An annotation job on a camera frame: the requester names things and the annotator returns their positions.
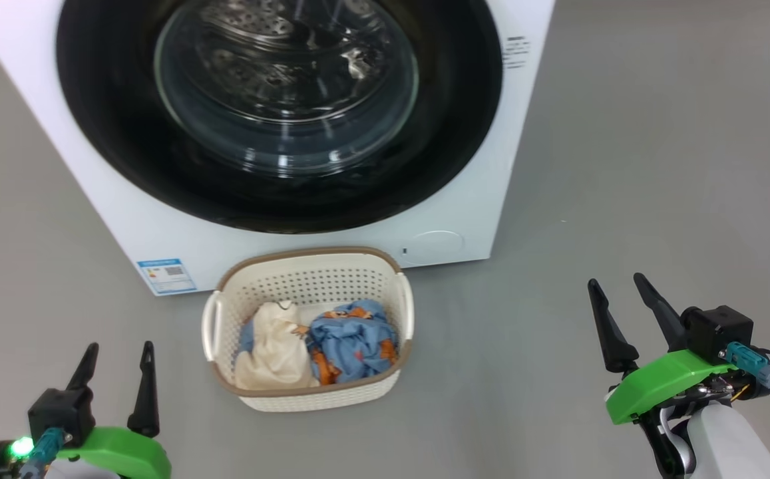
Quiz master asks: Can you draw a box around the left camera cable teal plug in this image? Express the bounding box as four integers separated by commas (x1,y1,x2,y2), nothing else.
22,427,66,479

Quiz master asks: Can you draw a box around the cream perforated plastic laundry basket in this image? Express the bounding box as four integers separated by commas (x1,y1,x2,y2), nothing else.
202,247,415,413

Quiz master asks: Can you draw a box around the white front-load washing machine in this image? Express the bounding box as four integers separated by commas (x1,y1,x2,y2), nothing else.
0,0,556,297

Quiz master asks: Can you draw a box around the round drain filter cover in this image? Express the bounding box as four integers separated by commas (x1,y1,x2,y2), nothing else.
411,230,465,261

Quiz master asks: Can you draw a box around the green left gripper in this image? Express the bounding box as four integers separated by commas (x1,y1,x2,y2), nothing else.
0,341,172,479

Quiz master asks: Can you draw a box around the cream fabric garment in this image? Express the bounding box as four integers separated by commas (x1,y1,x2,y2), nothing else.
234,301,320,391

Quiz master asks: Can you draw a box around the blue garment with orange cartoons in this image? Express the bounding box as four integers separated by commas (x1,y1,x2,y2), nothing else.
301,299,400,387

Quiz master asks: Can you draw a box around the round black glass washer door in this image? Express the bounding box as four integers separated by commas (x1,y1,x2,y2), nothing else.
56,0,504,235

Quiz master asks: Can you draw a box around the camera cable teal plug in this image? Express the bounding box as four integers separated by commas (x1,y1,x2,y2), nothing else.
22,427,66,479
724,342,770,393

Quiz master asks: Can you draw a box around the blue energy label sticker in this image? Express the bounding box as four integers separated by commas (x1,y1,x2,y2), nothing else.
136,258,197,295

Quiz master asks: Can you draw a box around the right camera cable teal plug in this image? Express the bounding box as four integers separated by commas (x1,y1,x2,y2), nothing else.
724,342,770,393

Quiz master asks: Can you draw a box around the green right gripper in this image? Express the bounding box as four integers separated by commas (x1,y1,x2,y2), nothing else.
588,272,770,479

